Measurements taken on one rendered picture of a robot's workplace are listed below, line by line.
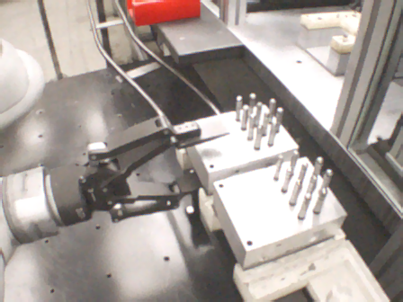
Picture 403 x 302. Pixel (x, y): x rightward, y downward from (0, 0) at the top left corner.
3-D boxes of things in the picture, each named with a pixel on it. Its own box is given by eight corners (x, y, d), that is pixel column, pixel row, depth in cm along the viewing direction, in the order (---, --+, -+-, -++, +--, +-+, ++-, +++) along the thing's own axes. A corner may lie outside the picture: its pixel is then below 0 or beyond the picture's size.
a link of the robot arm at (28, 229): (0, 217, 34) (49, 203, 35) (4, 161, 40) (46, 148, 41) (31, 257, 40) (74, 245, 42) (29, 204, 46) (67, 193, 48)
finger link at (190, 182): (182, 192, 47) (182, 196, 47) (229, 178, 48) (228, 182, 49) (174, 177, 49) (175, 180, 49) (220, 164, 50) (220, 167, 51)
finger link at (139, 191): (106, 198, 42) (103, 206, 42) (185, 199, 47) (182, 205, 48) (101, 176, 44) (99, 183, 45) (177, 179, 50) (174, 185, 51)
